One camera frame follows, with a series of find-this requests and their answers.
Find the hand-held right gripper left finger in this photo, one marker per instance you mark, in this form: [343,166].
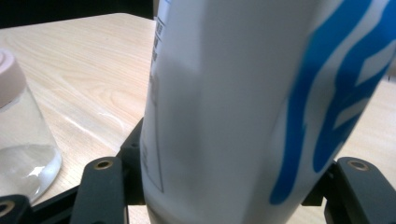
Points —
[132,155]

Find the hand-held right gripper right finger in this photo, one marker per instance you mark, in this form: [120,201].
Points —
[320,186]

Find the white and blue bag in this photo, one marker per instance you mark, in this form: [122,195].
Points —
[218,93]

